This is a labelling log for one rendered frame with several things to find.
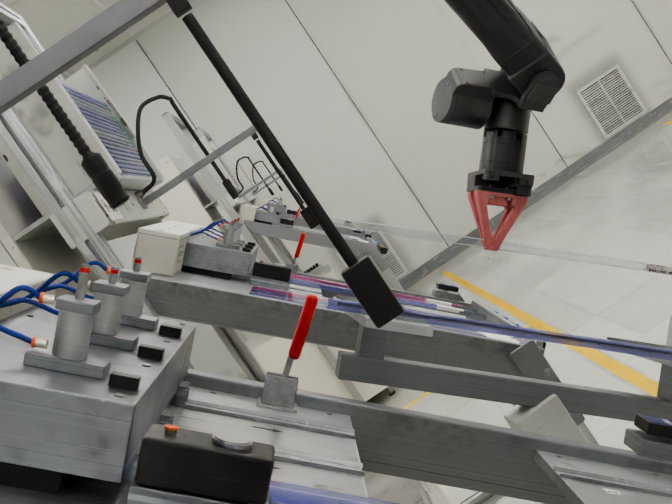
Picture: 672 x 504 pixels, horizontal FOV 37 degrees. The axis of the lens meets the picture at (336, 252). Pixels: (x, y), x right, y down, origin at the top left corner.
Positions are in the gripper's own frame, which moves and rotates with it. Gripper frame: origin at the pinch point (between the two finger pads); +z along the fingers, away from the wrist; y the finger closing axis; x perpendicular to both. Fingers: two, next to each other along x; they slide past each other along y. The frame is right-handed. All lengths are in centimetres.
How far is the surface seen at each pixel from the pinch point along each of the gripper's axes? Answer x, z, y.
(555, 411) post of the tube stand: 6.8, 18.7, 13.7
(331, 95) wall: 22, -116, -701
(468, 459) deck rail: -8.0, 21.1, 34.7
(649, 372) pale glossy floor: 110, 33, -204
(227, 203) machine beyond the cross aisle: -44, -10, -394
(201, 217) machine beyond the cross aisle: -57, -1, -399
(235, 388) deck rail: -30.7, 17.1, 33.9
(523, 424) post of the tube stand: 3.2, 20.6, 13.8
